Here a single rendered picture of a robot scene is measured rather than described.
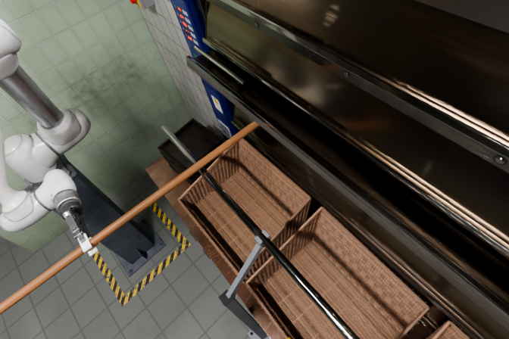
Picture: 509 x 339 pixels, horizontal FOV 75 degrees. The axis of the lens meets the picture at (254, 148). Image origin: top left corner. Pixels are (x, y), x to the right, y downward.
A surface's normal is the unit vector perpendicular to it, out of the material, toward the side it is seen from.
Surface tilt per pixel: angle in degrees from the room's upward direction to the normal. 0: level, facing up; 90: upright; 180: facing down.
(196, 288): 0
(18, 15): 90
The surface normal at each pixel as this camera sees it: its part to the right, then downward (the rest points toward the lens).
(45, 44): 0.62, 0.56
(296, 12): -0.78, 0.34
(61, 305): -0.17, -0.59
